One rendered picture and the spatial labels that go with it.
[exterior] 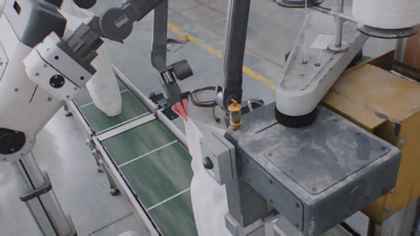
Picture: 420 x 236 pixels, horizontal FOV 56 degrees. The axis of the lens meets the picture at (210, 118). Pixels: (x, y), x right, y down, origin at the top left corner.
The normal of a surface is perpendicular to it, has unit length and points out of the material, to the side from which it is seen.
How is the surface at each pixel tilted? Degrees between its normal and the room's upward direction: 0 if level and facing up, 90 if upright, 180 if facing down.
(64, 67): 90
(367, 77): 0
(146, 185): 0
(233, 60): 73
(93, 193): 0
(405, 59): 90
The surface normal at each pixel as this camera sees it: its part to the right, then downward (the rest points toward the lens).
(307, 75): -0.11, -0.82
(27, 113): 0.18, 0.84
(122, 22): 0.33, 0.25
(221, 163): 0.51, 0.43
